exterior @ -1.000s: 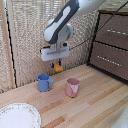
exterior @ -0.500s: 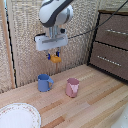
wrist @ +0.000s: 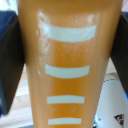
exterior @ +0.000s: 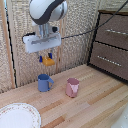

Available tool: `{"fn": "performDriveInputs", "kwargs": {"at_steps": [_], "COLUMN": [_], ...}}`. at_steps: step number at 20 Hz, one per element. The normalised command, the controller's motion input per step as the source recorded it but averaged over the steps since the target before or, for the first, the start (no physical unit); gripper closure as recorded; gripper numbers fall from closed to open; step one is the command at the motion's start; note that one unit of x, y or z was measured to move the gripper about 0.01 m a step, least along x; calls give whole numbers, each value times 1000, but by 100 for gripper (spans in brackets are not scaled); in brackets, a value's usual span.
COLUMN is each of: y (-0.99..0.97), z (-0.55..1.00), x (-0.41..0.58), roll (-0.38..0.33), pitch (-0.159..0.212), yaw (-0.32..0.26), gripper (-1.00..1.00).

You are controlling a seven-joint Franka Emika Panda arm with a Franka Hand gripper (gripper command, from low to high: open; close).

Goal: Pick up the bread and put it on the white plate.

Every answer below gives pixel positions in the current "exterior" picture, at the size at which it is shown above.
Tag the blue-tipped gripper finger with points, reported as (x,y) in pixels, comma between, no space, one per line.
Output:
(50,55)
(40,58)

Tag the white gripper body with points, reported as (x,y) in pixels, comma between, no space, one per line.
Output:
(42,41)

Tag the blue mug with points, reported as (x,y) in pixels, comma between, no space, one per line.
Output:
(44,82)

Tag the woven bamboo screen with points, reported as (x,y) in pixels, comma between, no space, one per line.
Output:
(80,50)

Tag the pink mug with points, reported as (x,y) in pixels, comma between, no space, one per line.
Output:
(72,87)

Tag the white plate with patterned rim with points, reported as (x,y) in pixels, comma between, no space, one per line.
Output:
(18,116)

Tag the dark brown drawer cabinet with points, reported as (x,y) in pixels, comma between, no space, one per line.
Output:
(111,43)

